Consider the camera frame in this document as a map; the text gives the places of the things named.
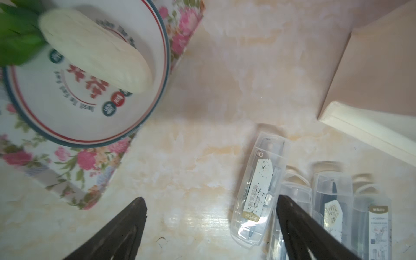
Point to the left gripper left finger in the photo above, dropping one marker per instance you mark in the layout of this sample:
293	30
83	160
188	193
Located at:
119	239

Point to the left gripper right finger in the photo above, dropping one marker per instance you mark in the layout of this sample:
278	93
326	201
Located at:
321	245

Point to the cream canvas tote bag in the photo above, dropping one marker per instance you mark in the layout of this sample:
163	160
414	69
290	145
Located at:
372	96

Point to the floral rectangular tray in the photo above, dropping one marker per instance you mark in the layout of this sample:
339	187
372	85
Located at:
80	175

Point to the white plate with red text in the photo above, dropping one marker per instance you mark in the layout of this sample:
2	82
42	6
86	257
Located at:
72	108

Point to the white toy radish with leaves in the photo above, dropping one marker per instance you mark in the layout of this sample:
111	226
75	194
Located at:
26	27

